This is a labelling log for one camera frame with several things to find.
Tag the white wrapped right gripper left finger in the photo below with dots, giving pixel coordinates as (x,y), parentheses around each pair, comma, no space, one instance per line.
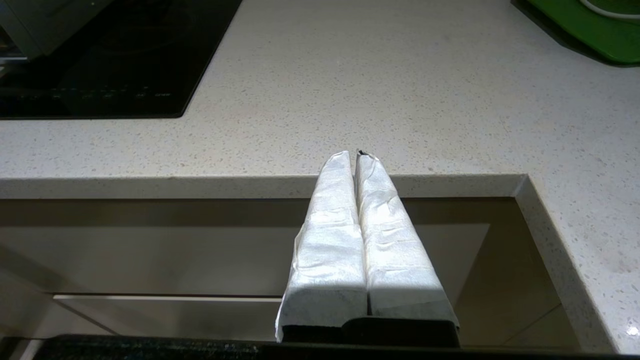
(330,260)

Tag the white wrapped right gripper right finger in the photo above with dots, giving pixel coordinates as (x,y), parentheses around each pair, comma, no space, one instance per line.
(400,270)

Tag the black induction cooktop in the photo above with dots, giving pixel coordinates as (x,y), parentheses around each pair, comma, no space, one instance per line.
(150,60)

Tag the green plastic tray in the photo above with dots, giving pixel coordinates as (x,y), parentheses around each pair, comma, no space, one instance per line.
(590,30)

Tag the silver microwave oven body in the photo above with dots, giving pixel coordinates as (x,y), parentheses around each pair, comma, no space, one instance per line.
(45,17)

